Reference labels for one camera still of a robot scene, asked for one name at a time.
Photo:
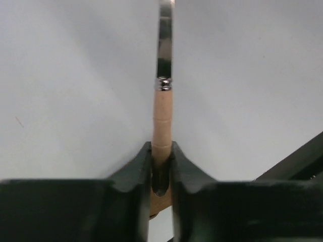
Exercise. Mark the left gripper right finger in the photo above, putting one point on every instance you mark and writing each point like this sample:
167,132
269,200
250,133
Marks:
205,209

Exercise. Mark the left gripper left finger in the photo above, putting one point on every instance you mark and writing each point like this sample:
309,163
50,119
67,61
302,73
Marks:
115,208

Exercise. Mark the spoon with pink handle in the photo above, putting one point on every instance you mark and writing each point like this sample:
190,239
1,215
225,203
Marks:
161,143

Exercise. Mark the brown cloth napkin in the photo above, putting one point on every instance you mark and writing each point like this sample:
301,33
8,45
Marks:
158,204

